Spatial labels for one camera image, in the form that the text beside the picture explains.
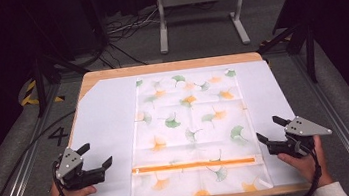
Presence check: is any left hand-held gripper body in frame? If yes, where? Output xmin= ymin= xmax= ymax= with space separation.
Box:
xmin=51 ymin=142 xmax=108 ymax=193

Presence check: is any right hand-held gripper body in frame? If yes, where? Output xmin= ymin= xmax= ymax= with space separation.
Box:
xmin=263 ymin=111 xmax=335 ymax=163

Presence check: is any leaf print zipper mesh bag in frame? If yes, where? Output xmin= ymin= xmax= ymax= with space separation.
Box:
xmin=117 ymin=64 xmax=274 ymax=196

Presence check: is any person's right hand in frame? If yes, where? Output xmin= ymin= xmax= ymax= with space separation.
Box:
xmin=274 ymin=132 xmax=336 ymax=194

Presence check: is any white table sheet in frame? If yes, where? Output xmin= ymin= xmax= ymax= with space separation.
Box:
xmin=65 ymin=55 xmax=309 ymax=196

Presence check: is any yellow black hazard tape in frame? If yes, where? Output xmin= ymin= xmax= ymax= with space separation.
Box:
xmin=17 ymin=76 xmax=65 ymax=108

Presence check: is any black tripod stand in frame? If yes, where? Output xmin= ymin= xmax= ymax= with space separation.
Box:
xmin=26 ymin=46 xmax=95 ymax=119
xmin=254 ymin=19 xmax=322 ymax=90

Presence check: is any wooden table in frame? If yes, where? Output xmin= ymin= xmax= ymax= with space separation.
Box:
xmin=58 ymin=46 xmax=313 ymax=196

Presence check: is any aluminium floor rail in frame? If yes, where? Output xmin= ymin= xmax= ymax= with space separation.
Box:
xmin=0 ymin=81 xmax=76 ymax=196
xmin=290 ymin=45 xmax=349 ymax=196

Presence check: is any right hand-held gripper black cable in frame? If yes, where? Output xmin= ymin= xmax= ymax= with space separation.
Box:
xmin=284 ymin=142 xmax=327 ymax=196

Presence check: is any bundle of floor cables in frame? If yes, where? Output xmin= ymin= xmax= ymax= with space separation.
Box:
xmin=78 ymin=5 xmax=167 ymax=74

